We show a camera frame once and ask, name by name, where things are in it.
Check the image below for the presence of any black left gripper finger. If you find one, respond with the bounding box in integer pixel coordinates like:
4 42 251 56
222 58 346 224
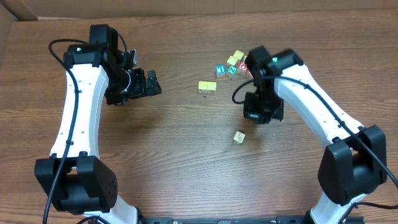
107 93 126 106
146 70 162 96

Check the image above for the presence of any yellow S letter block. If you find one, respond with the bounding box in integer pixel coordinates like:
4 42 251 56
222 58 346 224
233 131 246 145

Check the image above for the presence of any yellow G letter block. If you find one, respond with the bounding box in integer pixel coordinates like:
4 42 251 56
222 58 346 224
207 82 217 93

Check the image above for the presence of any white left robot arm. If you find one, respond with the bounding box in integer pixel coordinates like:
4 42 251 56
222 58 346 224
34 24 162 223

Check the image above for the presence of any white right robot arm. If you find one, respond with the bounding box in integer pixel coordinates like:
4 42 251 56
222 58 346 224
243 46 387 223

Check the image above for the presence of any red I letter block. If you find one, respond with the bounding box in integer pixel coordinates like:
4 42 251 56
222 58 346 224
246 70 253 80

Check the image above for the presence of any red picture block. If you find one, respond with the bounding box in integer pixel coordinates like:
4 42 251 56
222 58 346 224
238 62 248 76

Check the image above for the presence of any green Z letter block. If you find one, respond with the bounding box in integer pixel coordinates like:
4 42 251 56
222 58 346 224
226 66 238 79

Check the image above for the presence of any yellow K letter block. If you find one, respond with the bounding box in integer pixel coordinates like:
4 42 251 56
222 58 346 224
198 81 208 93

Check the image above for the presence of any yellow block near cluster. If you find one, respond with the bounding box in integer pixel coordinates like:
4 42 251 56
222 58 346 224
226 56 239 67

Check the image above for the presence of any yellow block cluster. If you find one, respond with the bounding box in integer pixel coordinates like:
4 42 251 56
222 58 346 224
233 50 244 61
226 56 239 67

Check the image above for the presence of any blue letter block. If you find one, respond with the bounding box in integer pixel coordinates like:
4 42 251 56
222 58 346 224
215 65 226 78

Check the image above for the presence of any yellow block far cluster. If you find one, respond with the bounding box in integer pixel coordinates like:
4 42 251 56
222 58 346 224
233 50 244 61

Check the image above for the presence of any cardboard box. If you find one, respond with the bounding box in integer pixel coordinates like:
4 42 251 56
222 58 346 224
1 0 397 21

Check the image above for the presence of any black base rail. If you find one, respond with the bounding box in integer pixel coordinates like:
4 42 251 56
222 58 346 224
142 215 364 224

